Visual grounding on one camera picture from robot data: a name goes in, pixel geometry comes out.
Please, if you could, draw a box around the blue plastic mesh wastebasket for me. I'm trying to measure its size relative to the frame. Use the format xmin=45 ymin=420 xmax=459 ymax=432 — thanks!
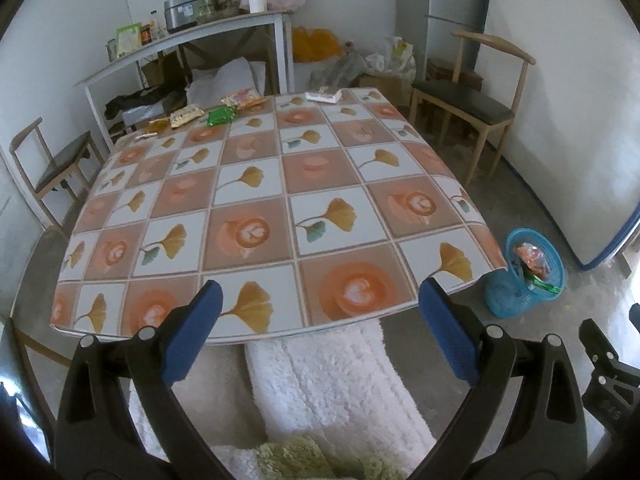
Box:
xmin=485 ymin=228 xmax=565 ymax=318

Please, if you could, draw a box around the patterned vinyl tablecloth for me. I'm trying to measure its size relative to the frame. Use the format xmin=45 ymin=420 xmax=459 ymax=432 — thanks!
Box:
xmin=51 ymin=89 xmax=506 ymax=342

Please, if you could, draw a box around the green fluffy cushion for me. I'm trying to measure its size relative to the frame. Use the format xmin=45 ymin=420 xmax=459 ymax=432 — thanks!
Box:
xmin=256 ymin=437 xmax=405 ymax=479

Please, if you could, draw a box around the yellow snack packet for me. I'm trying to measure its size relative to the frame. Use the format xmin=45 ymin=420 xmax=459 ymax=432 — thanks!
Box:
xmin=169 ymin=104 xmax=204 ymax=129

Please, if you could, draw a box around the green snack packet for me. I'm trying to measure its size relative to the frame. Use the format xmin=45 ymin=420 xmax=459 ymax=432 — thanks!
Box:
xmin=206 ymin=105 xmax=238 ymax=127

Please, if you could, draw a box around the white mattress blue trim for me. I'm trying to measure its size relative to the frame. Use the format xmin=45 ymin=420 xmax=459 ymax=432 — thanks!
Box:
xmin=486 ymin=0 xmax=639 ymax=270

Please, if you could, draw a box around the orange snack packet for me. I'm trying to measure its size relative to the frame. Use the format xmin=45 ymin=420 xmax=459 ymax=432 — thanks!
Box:
xmin=221 ymin=88 xmax=266 ymax=110

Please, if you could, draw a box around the white tissue pack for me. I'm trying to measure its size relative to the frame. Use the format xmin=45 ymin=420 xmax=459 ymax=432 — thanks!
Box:
xmin=305 ymin=86 xmax=342 ymax=104

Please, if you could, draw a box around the wooden chair dark seat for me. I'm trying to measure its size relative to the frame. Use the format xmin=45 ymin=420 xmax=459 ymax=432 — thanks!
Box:
xmin=409 ymin=29 xmax=537 ymax=186

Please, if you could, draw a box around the yellow plastic bag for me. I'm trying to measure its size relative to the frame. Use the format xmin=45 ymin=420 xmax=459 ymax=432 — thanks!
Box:
xmin=292 ymin=26 xmax=343 ymax=63

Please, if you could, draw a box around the silver electric cooker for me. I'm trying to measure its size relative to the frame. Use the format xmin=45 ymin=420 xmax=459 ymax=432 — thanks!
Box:
xmin=164 ymin=0 xmax=218 ymax=32

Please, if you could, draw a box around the white metal shelf table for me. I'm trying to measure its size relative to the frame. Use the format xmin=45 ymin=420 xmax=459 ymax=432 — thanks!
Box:
xmin=77 ymin=10 xmax=295 ymax=153

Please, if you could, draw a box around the grey refrigerator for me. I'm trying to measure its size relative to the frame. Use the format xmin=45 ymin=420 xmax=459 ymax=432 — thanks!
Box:
xmin=395 ymin=0 xmax=489 ymax=79

